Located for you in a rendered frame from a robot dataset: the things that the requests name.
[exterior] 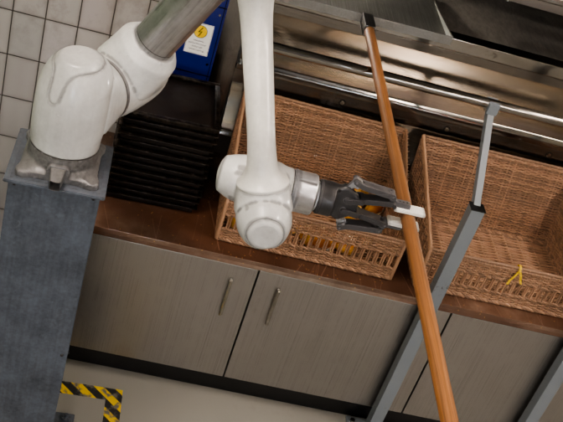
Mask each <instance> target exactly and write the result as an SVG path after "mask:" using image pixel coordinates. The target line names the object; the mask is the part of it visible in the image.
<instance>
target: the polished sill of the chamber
mask: <svg viewBox="0 0 563 422"><path fill-rule="evenodd" d="M274 3H277V4H281V5H284V6H288V7H290V8H296V9H300V10H302V11H306V12H310V13H315V14H318V15H322V16H325V17H328V18H334V19H337V20H340V21H344V22H347V23H352V24H356V25H359V26H361V25H360V22H357V21H354V20H350V19H346V18H341V17H337V16H333V15H331V14H327V13H321V12H318V11H314V10H311V9H307V8H302V7H298V6H295V5H291V4H288V3H282V2H278V1H277V0H274ZM376 30H378V31H381V32H385V33H390V34H394V35H397V36H400V37H403V38H407V39H412V40H415V41H419V42H422V43H425V44H431V45H434V46H437V47H441V48H444V49H450V50H453V51H457V52H459V53H463V54H469V55H472V56H475V57H479V58H481V59H487V60H491V61H493V62H497V63H500V64H506V65H509V66H513V67H516V68H519V69H525V70H528V71H531V72H535V73H538V74H541V75H547V76H550V77H553V78H557V79H560V80H563V61H560V60H558V59H552V58H549V57H545V56H542V55H539V54H533V53H530V52H527V51H523V50H520V49H515V48H511V47H509V46H505V45H502V44H496V43H493V42H489V41H487V40H483V39H478V38H474V37H471V36H468V35H465V34H461V33H456V32H453V31H451V33H452V36H453V39H452V42H451V45H447V44H442V43H438V42H435V41H431V40H428V39H422V38H418V37H416V36H412V35H409V34H405V33H399V32H396V31H392V30H389V29H386V28H380V27H376Z"/></svg>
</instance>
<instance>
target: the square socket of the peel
mask: <svg viewBox="0 0 563 422"><path fill-rule="evenodd" d="M360 25H361V29H362V34H363V35H364V30H365V29H366V28H367V27H372V28H373V29H374V31H375V30H376V26H375V22H374V15H372V14H368V13H363V15H362V18H361V19H360Z"/></svg>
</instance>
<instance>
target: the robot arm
mask: <svg viewBox="0 0 563 422"><path fill-rule="evenodd" d="M223 1H224V0H160V1H159V3H158V4H157V5H156V6H155V7H154V8H153V10H152V11H151V12H150V13H149V14H148V15H147V16H146V17H145V18H144V19H143V20H142V21H141V22H130V23H126V24H125V25H124V26H122V27H121V28H120V29H119V30H118V31H117V32H116V33H115V34H113V35H112V36H111V37H110V38H109V39H108V40H107V41H105V43H104V44H103V45H101V46H100V47H99V48H98V49H97V50H95V49H91V48H88V47H85V46H81V45H71V46H67V47H64V48H62V49H59V50H57V51H56V52H55V53H54V54H53V55H52V56H51V57H50V58H49V59H48V61H47V62H46V64H45V65H44V67H43V68H42V70H41V73H40V75H39V79H38V83H37V86H36V90H35V94H34V103H33V109H32V115H31V130H28V131H27V135H26V139H27V143H26V146H25V148H24V151H23V155H22V158H21V161H20V162H19V164H18V165H17V166H16V167H15V174H16V175H17V176H19V177H21V178H38V179H43V180H47V181H49V189H50V190H52V191H59V190H60V188H61V186H62V184H68V185H72V186H76V187H80V188H84V189H86V190H89V191H95V190H97V189H98V187H99V180H98V177H97V175H98V171H99V166H100V162H101V157H102V156H103V155H104V154H105V151H106V146H105V145H103V144H102V143H101V139H102V137H103V135H104V134H106V133H107V132H108V130H109V129H110V128H111V126H112V125H113V124H114V123H115V122H116V120H117V119H118V118H120V117H122V116H125V115H127V114H129V113H131V112H133V111H135V110H137V109H138V108H140V107H142V106H144V105H145V104H147V103H148V102H149V101H150V100H152V99H153V98H154V97H156V96H157V95H158V94H159V93H160V92H161V91H162V90H163V88H164V86H165V85H166V84H167V82H168V78H169V77H170V75H171V74H172V72H173V71H174V70H175V68H176V53H175V52H176V51H177V50H178V49H179V48H180V47H181V46H182V45H183V44H184V42H185V41H186V40H187V39H188V38H189V37H190V36H191V35H192V34H193V33H194V32H195V31H196V30H197V28H198V27H199V26H200V25H201V24H202V23H203V22H204V21H205V20H206V19H207V18H208V17H209V15H210V14H211V13H212V12H213V11H214V10H215V9H216V8H217V7H218V6H219V5H220V4H221V3H222V2H223ZM237 1H238V7H239V13H240V31H241V45H242V60H243V75H244V88H245V116H246V133H247V155H245V154H233V155H227V156H225V158H224V159H223V160H222V162H221V163H220V165H219V168H218V171H217V174H216V183H215V187H216V190H217V191H218V192H219V193H221V194H222V195H223V196H225V197H226V198H228V199H229V200H231V201H234V211H235V222H236V227H237V230H238V232H239V234H240V237H241V238H242V239H243V240H244V241H245V242H246V243H247V244H248V245H249V246H251V247H253V248H255V249H263V250H266V249H274V248H276V247H277V246H279V245H280V244H282V243H283V242H284V241H285V240H286V238H287V236H288V235H289V233H290V231H291V228H292V212H295V213H299V214H306V215H309V214H310V213H311V212H312V211H313V212H314V213H315V214H321V215H324V216H329V215H330V216H332V217H333V218H335V219H336V226H337V230H344V229H351V230H357V231H363V232H368V233H374V234H381V233H382V230H383V229H384V228H390V229H396V230H401V229H402V224H401V220H400V218H399V217H396V216H392V215H387V219H386V216H384V217H383V216H380V215H378V214H374V213H372V212H370V211H367V210H365V209H362V208H360V207H359V206H364V205H373V206H380V207H389V208H393V209H394V211H395V212H398V213H403V214H409V215H413V216H416V217H421V218H425V217H426V214H425V210H424V208H421V207H417V206H413V205H411V203H410V202H408V201H405V200H401V199H398V198H396V195H395V190H394V189H392V188H387V187H385V186H382V185H379V184H377V183H372V182H369V181H366V180H363V178H361V177H360V176H359V175H354V179H353V180H352V181H351V182H350V183H344V184H339V183H336V182H334V181H330V180H327V179H320V180H319V176H318V175H317V174H316V173H312V172H306V171H303V170H300V169H295V168H292V167H289V166H286V165H285V164H283V163H282V162H278V161H277V156H276V129H275V96H274V59H273V9H274V0H237ZM354 188H357V189H359V188H360V189H361V190H363V191H365V192H368V193H372V194H366V193H362V192H356V191H355V190H354ZM348 216H349V217H352V218H355V219H345V218H344V217H348ZM357 219H362V220H357Z"/></svg>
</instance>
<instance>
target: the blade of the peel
mask: <svg viewBox="0 0 563 422"><path fill-rule="evenodd" d="M277 1H278V2H282V3H288V4H291V5H295V6H298V7H302V8H307V9H311V10H314V11H318V12H321V13H327V14H331V15H333V16H337V17H341V18H346V19H350V20H354V21H357V22H360V19H361V18H362V15H363V13H368V14H372V15H374V22H375V26H376V27H380V28H386V29H389V30H392V31H396V32H399V33H405V34H409V35H412V36H416V37H418V38H422V39H428V40H431V41H435V42H438V43H442V44H447V45H451V42H452V39H453V36H452V33H451V31H450V29H449V27H448V26H447V23H446V21H445V19H444V17H443V16H442V13H441V11H440V9H439V7H438V6H437V4H436V1H435V0H277Z"/></svg>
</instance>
